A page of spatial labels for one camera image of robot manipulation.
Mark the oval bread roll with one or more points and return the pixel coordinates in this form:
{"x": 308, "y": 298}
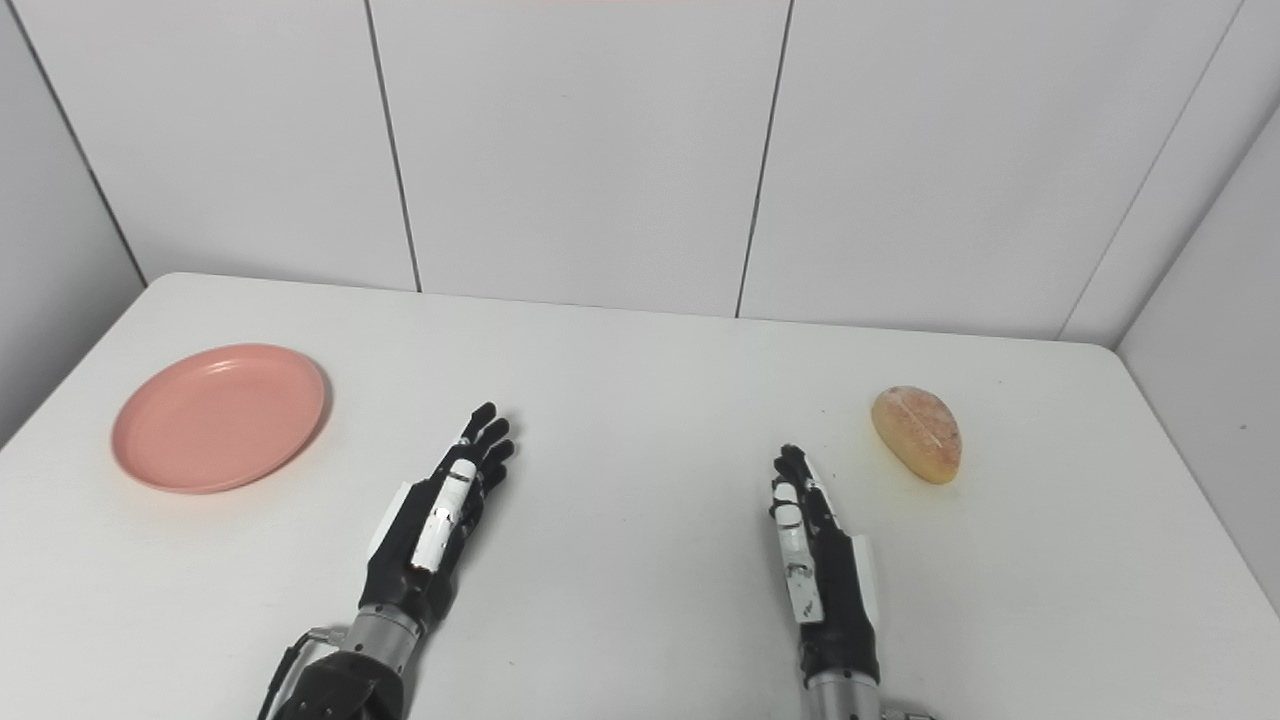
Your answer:
{"x": 918, "y": 432}

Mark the pink round plate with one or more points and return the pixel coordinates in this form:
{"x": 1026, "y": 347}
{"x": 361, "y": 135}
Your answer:
{"x": 219, "y": 418}

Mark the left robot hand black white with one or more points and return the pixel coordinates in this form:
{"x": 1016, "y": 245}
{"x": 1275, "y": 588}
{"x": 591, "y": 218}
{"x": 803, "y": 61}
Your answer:
{"x": 430, "y": 540}

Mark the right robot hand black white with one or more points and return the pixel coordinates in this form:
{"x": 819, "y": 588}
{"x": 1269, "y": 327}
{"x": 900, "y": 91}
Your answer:
{"x": 820, "y": 560}

